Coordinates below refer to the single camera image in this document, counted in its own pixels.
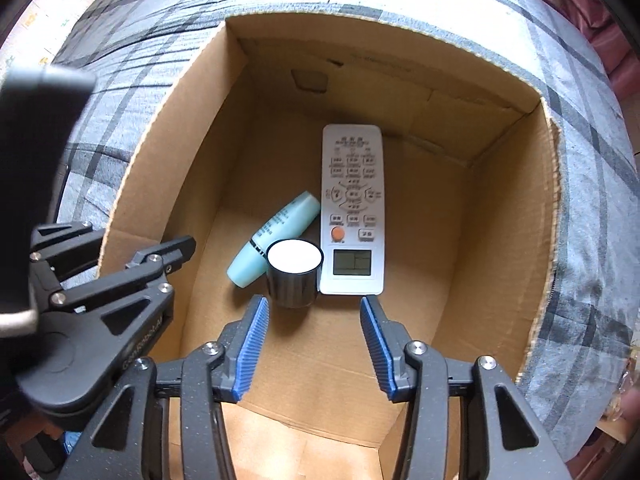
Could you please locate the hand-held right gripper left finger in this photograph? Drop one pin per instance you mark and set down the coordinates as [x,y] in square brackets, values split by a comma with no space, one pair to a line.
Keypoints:
[252,345]

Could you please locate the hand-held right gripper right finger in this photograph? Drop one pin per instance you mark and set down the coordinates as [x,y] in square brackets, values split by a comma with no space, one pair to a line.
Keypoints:
[377,345]

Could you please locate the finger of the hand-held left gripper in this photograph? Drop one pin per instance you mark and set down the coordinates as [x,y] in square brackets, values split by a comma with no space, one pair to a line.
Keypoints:
[150,265]
[67,240]

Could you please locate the black round jar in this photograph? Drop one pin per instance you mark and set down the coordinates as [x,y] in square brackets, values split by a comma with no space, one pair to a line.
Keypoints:
[294,272]

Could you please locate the light teal cosmetic tube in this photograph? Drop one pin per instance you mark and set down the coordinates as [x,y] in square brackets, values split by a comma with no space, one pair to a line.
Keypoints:
[280,230]

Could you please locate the brown cardboard box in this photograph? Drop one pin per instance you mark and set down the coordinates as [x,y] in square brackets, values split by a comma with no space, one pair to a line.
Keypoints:
[475,260]

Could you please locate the white remote control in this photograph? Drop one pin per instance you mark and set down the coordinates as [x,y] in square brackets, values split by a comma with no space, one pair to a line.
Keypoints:
[352,200]

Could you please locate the grey plaid bedsheet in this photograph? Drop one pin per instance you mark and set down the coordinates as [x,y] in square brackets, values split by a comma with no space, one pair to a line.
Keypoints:
[590,210]

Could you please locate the pink curtain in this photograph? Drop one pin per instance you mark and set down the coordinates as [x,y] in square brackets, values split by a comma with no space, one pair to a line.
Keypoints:
[595,20]

